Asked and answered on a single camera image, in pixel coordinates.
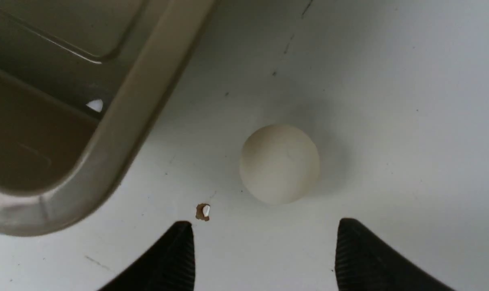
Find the white ping-pong ball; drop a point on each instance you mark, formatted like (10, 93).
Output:
(279, 164)

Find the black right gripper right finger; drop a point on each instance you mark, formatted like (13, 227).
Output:
(364, 262)

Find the small brown debris chip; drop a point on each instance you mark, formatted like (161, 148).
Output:
(203, 212)

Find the tan plastic bin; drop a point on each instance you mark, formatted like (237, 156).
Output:
(80, 82)

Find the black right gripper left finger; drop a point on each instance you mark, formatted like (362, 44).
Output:
(169, 265)

